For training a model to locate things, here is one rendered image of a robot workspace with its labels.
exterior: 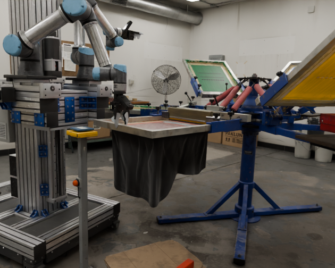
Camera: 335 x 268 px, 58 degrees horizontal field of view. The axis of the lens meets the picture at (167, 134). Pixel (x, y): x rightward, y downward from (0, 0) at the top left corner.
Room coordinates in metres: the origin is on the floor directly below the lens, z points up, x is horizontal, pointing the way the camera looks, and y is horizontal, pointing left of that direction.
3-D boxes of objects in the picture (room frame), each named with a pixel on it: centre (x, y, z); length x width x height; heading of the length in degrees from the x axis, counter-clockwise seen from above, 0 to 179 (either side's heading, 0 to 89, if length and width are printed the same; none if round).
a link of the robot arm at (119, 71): (1.77, 0.29, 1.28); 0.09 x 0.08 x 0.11; 86
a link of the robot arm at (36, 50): (1.94, 0.88, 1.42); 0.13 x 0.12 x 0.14; 176
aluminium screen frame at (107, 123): (2.01, 0.00, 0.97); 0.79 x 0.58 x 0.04; 134
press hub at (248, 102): (2.75, -0.76, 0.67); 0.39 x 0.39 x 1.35
